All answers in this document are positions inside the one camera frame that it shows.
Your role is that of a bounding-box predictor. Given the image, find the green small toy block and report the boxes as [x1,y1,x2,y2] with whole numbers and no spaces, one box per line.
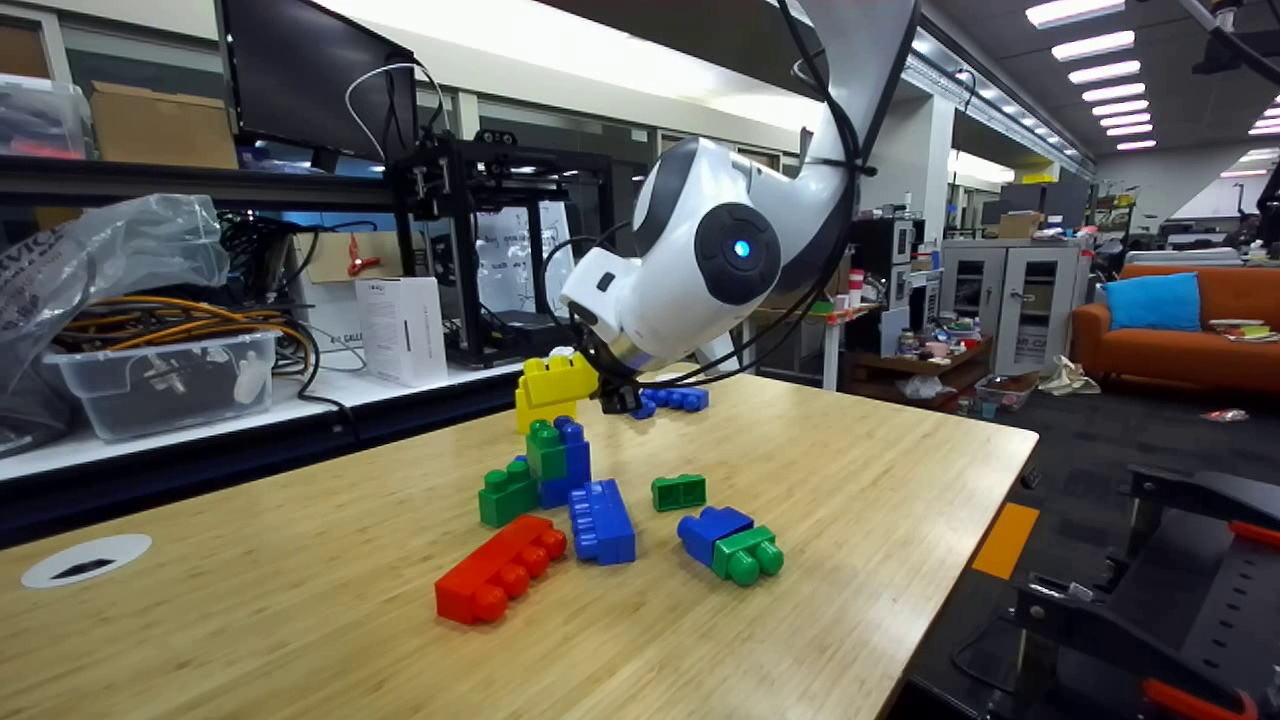
[707,520,788,591]
[647,467,712,518]

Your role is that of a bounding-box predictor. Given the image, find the blue square toy block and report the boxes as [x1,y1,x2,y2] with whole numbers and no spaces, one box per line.
[537,417,595,514]

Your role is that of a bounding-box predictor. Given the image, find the black computer monitor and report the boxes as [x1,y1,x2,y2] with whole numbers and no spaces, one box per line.
[215,0,423,163]

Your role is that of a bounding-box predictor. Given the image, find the black equipment stand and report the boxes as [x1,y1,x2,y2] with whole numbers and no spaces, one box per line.
[916,462,1280,720]

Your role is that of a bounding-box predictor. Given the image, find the coiled yellow cables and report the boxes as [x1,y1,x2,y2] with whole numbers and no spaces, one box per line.
[58,294,324,383]

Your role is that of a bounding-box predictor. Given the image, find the blue cushion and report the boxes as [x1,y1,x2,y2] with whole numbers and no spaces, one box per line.
[1101,274,1207,338]

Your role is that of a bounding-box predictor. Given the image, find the blue long toy block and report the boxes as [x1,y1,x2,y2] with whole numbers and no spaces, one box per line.
[570,478,642,567]
[628,381,712,426]

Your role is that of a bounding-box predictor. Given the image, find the red long toy block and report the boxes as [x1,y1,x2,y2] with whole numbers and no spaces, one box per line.
[433,514,572,628]

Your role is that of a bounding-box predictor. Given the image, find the yellow wide toy block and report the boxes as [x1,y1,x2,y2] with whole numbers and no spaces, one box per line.
[512,345,605,442]

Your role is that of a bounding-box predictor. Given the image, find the black frame 3D printer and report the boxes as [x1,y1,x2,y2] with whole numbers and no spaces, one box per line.
[393,126,631,366]

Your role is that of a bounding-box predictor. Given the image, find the grey glass door cabinet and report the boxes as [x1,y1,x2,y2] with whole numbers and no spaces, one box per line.
[937,237,1085,383]

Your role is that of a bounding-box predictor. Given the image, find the clear plastic storage bin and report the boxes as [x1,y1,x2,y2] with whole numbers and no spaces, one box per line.
[41,330,284,446]

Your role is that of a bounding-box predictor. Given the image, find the orange floor tape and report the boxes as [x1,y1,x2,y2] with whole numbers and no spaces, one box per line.
[970,502,1045,584]

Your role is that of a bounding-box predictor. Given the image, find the white round table grommet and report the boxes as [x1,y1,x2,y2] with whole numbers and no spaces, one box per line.
[16,533,157,591]

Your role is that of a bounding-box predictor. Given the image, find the blue small toy block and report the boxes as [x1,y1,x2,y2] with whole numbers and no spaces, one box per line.
[671,505,762,571]

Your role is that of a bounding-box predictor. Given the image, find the ceiling light panel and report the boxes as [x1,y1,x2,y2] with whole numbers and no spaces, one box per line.
[1022,0,1134,34]
[1050,27,1141,67]
[1065,56,1148,88]

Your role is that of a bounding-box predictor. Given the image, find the brown cardboard box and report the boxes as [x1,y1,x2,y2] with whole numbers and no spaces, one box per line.
[87,81,239,173]

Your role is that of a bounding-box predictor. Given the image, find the white cardboard box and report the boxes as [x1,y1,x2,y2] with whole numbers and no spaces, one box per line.
[350,274,451,389]

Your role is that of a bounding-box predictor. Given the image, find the orange sofa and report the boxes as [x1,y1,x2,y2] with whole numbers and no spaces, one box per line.
[1067,259,1280,398]

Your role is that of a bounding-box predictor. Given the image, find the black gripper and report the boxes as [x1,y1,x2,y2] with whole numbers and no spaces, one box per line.
[570,307,647,420]

